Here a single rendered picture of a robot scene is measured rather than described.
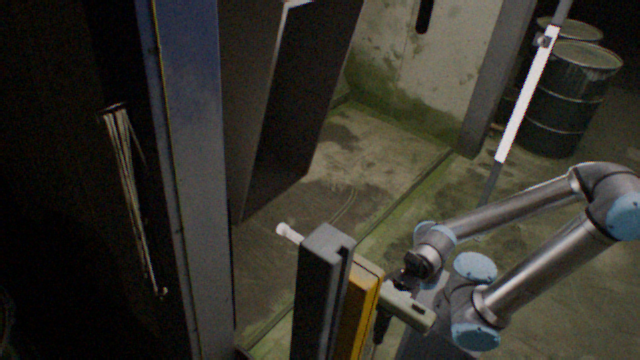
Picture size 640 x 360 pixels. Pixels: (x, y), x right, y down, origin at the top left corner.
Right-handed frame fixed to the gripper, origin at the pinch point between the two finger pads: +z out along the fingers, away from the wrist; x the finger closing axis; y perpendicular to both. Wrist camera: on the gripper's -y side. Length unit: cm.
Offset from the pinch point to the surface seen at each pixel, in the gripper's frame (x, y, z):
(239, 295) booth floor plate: 91, 110, -35
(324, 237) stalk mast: 0, -49, 32
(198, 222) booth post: 47, -12, 19
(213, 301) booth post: 47, 23, 16
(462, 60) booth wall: 80, 35, -261
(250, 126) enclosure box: 89, 4, -42
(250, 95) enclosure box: 89, -10, -42
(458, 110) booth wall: 72, 75, -261
